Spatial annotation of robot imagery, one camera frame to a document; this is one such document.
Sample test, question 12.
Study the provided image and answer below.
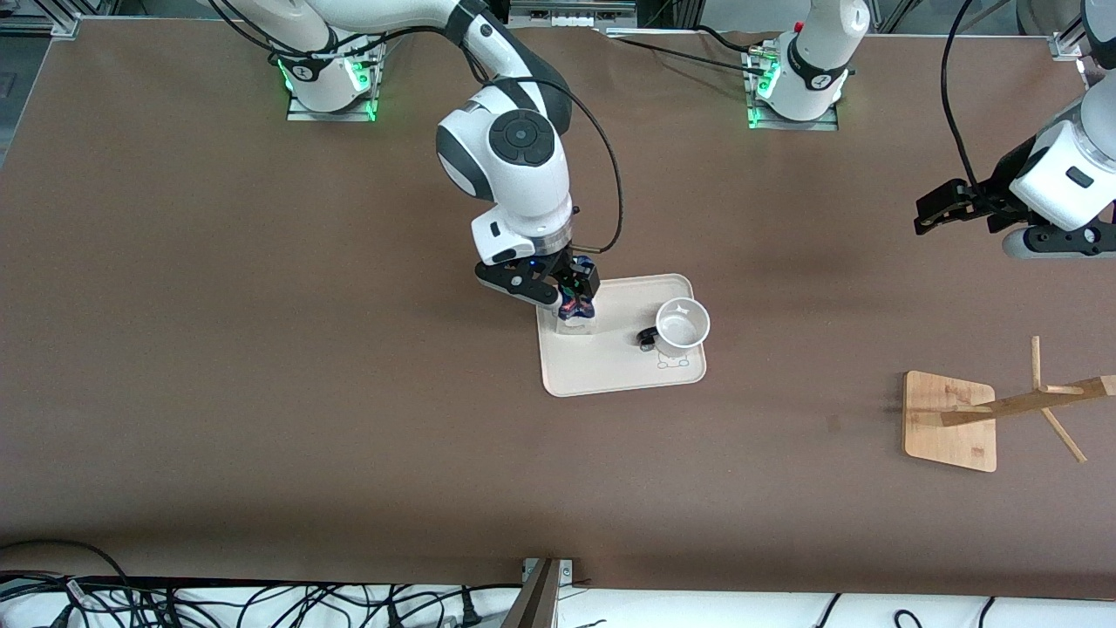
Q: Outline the aluminium profile post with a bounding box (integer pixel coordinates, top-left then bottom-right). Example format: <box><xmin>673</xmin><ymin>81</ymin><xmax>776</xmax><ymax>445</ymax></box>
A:
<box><xmin>501</xmin><ymin>558</ymin><xmax>576</xmax><ymax>628</ymax></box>

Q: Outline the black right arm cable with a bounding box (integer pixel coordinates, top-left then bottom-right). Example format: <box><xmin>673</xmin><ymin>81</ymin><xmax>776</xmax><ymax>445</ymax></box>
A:
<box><xmin>453</xmin><ymin>26</ymin><xmax>626</xmax><ymax>256</ymax></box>

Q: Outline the black looped floor cable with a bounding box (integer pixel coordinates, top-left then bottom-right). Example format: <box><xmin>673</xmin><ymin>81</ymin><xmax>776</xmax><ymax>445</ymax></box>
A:
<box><xmin>0</xmin><ymin>538</ymin><xmax>133</xmax><ymax>603</ymax></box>

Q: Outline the black cable on table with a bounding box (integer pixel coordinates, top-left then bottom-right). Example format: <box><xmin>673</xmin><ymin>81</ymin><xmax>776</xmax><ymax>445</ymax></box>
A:
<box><xmin>606</xmin><ymin>24</ymin><xmax>768</xmax><ymax>79</ymax></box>

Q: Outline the blue and white milk carton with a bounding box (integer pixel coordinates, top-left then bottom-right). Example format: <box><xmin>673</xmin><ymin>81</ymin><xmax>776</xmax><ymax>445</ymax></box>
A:
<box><xmin>556</xmin><ymin>257</ymin><xmax>600</xmax><ymax>338</ymax></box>

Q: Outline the grey power strip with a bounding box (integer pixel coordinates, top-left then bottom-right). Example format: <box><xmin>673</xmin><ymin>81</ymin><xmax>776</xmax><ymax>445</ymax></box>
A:
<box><xmin>508</xmin><ymin>0</ymin><xmax>638</xmax><ymax>28</ymax></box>

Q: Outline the aluminium frame corner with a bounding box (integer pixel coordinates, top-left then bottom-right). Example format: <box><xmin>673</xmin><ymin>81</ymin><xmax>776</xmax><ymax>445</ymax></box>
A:
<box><xmin>1049</xmin><ymin>31</ymin><xmax>1092</xmax><ymax>64</ymax></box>
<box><xmin>0</xmin><ymin>0</ymin><xmax>81</xmax><ymax>40</ymax></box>

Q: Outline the cream tray with rabbit print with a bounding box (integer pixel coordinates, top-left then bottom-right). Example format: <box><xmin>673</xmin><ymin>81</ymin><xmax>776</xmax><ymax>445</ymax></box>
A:
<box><xmin>535</xmin><ymin>273</ymin><xmax>708</xmax><ymax>399</ymax></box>

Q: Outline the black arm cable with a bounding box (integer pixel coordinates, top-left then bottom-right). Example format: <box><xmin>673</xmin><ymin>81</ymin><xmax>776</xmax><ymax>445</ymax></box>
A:
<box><xmin>940</xmin><ymin>0</ymin><xmax>984</xmax><ymax>189</ymax></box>
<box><xmin>453</xmin><ymin>26</ymin><xmax>626</xmax><ymax>256</ymax></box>

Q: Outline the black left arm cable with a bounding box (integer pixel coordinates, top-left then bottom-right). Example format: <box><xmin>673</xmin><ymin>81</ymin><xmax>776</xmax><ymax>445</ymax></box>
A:
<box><xmin>940</xmin><ymin>0</ymin><xmax>984</xmax><ymax>189</ymax></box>

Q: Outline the wooden cup rack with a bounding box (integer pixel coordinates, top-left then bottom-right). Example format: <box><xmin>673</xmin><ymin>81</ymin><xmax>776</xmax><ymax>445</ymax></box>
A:
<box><xmin>902</xmin><ymin>336</ymin><xmax>1116</xmax><ymax>474</ymax></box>

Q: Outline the white mug with black handle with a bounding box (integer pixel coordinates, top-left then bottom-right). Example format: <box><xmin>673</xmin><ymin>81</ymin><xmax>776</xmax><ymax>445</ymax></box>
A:
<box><xmin>636</xmin><ymin>297</ymin><xmax>711</xmax><ymax>357</ymax></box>

